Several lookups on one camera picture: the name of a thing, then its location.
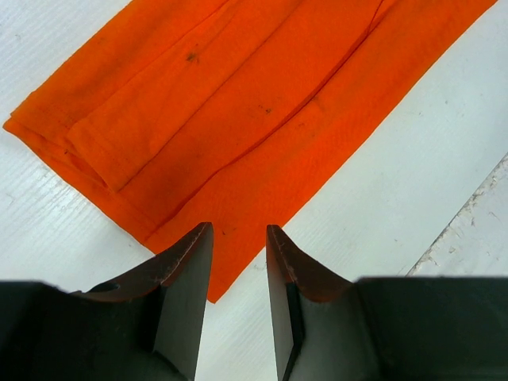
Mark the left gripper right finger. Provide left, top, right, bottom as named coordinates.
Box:
left=266, top=225, right=507, bottom=380

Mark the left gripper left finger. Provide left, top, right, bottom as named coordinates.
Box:
left=1, top=222, right=214, bottom=380

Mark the orange t shirt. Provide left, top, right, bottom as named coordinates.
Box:
left=4, top=1, right=491, bottom=302

